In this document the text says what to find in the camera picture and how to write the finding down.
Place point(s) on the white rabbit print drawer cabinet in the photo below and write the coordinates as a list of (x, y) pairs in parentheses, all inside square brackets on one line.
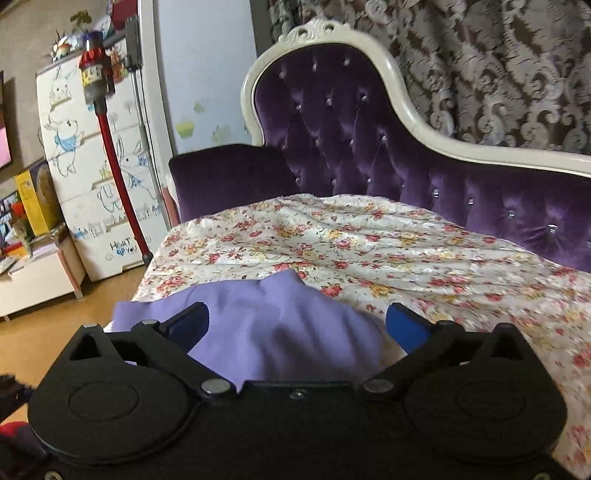
[(87, 203)]

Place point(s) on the floral blanket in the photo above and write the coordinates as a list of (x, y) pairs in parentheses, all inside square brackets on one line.
[(369, 249)]

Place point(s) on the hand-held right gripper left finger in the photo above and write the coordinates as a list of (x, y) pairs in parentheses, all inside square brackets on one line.
[(189, 323)]

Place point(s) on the purple hooded zip jacket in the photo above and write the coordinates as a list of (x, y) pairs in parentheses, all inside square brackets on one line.
[(286, 332)]

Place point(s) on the potted plant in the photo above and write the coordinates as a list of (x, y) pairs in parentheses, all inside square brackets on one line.
[(81, 21)]

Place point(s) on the purple tufted sofa white frame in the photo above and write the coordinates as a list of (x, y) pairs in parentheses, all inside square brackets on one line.
[(332, 138)]

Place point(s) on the red stick vacuum cleaner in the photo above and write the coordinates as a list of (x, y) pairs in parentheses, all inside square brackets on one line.
[(117, 170)]

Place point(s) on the white low media stand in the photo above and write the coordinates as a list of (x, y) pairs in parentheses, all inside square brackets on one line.
[(37, 286)]

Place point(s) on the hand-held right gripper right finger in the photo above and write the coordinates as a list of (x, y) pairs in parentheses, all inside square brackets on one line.
[(406, 325)]

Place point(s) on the yellow box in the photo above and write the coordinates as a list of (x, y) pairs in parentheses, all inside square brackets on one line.
[(34, 198)]

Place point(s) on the brown damask curtain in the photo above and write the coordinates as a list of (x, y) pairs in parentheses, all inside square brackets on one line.
[(485, 60)]

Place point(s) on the wall television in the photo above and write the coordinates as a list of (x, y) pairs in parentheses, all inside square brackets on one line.
[(3, 134)]

